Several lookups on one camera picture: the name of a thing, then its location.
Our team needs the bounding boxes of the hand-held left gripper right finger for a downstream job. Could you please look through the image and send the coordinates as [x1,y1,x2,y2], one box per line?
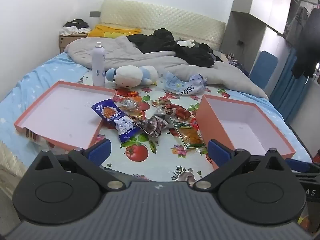
[193,139,287,190]

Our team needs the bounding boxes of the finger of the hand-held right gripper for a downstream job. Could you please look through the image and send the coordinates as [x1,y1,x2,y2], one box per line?
[286,159,320,180]

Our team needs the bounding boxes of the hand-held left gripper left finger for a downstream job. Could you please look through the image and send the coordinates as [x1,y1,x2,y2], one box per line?
[34,139,125,192]

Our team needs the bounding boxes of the blue snack packet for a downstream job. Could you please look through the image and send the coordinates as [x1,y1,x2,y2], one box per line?
[91,99,141,143]

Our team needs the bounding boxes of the pink cardboard box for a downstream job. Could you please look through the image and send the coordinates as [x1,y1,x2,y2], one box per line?
[195,94,296,171]

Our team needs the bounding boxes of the orange snack packet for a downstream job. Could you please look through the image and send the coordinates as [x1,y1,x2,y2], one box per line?
[117,97,143,113]

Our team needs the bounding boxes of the large red-brown snack packet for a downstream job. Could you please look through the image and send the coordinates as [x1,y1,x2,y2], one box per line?
[172,105,193,120]

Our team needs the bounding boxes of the dark brown snack packet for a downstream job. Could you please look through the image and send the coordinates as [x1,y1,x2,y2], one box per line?
[139,116,170,137]

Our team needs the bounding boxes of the clear packet red-yellow label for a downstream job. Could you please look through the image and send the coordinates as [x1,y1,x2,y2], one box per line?
[153,104,174,117]

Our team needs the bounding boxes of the pink cardboard box lid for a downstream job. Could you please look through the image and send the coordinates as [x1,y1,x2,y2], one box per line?
[14,80,117,150]

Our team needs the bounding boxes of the floral fruit-print cloth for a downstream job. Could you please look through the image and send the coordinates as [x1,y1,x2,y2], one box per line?
[25,69,250,183]

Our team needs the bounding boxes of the crumpled plastic bag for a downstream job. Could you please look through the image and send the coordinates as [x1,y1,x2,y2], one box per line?
[162,71,208,95]

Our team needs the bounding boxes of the white and blue plush toy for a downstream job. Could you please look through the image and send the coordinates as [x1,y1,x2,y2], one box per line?
[105,65,158,88]

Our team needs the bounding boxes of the white spray bottle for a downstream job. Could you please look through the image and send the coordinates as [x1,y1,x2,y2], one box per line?
[91,42,105,87]

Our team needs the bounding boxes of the blue chair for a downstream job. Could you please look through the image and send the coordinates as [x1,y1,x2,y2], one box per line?
[249,51,278,90]

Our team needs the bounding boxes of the grey quilt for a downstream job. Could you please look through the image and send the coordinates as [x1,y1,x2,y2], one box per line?
[64,35,269,99]

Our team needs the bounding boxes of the blue bed sheet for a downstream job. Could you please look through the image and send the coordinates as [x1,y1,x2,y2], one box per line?
[0,52,313,163]

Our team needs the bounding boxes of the hanging black garment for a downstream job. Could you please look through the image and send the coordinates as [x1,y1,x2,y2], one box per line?
[291,7,320,79]

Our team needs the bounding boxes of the yellow blanket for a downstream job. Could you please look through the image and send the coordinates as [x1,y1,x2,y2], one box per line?
[87,24,142,39]

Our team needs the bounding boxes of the pile of clothes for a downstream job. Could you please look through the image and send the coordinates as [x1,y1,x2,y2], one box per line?
[62,19,90,36]

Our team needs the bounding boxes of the black clothes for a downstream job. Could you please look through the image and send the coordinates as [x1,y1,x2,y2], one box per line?
[126,28,215,68]

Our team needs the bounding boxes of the hanging grey garment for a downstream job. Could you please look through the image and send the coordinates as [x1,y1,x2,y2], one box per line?
[285,6,309,47]

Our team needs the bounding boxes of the cream padded headboard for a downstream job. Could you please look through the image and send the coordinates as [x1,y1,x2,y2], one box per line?
[100,0,227,53]

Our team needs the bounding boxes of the grey wardrobe cabinet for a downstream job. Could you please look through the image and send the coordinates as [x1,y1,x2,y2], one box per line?
[221,0,294,58]

